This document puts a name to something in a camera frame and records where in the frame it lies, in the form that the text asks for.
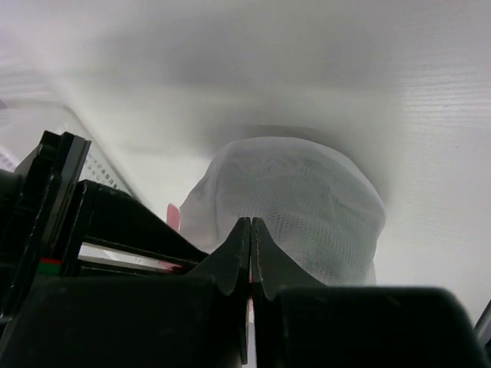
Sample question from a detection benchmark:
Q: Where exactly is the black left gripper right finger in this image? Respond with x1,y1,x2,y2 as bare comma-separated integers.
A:
251,218,484,367

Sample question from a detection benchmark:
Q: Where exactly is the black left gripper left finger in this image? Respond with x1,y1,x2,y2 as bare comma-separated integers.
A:
1,218,251,367

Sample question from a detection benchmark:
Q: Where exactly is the white plastic basket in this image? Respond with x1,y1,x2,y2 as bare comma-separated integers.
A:
1,51,134,195

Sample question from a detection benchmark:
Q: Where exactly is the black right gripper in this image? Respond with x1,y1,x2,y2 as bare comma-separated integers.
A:
1,131,206,318

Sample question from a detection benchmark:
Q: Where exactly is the white mesh pink-trimmed laundry bag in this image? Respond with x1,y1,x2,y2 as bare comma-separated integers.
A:
180,136,386,285

